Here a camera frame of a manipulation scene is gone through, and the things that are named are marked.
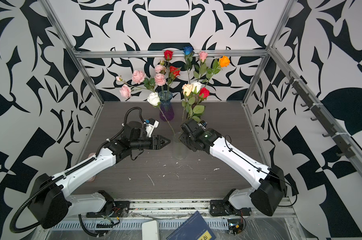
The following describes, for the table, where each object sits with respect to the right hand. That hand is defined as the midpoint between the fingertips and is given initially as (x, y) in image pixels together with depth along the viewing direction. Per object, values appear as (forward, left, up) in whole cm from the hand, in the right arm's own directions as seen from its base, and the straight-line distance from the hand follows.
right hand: (181, 137), depth 77 cm
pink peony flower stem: (+31, +12, +13) cm, 36 cm away
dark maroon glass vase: (+8, -6, +15) cm, 19 cm away
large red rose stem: (+40, +4, +11) cm, 42 cm away
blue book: (-36, -5, -19) cm, 41 cm away
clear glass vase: (0, +1, -13) cm, 13 cm away
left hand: (-2, +6, +2) cm, 7 cm away
